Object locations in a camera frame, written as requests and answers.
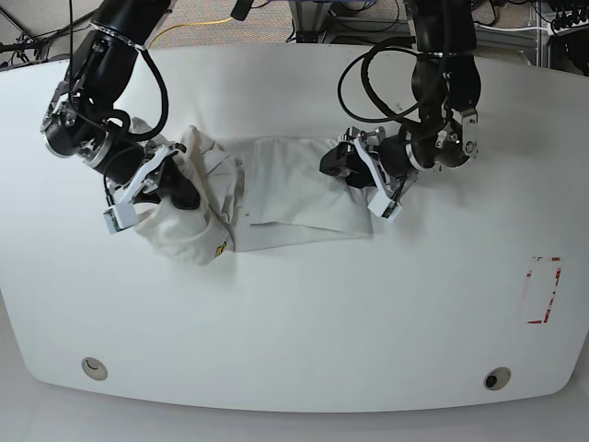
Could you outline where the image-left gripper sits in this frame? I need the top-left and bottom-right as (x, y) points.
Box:
(89, 142), (201, 210)

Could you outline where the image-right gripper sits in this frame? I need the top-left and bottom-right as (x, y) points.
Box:
(319, 134), (419, 198)

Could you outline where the white printed T-shirt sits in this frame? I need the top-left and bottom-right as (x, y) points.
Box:
(132, 125), (373, 266)

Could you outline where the red tape rectangle marking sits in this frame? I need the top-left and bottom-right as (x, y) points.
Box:
(521, 256), (563, 325)

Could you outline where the white power strip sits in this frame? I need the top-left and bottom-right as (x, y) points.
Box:
(548, 14), (588, 36)

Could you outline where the image-left white wrist camera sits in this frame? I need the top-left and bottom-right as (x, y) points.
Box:
(102, 144), (184, 234)

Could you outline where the aluminium frame stand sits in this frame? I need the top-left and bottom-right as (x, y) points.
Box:
(287, 1), (333, 43)

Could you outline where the yellow cable on floor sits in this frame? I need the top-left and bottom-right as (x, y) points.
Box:
(146, 16), (231, 50)

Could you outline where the left table cable grommet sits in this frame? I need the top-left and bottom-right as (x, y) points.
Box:
(81, 357), (108, 381)

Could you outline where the table cable grommet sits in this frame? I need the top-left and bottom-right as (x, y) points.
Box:
(81, 357), (108, 381)
(483, 367), (512, 391)

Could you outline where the right table cable grommet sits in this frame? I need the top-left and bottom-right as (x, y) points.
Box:
(483, 367), (512, 391)

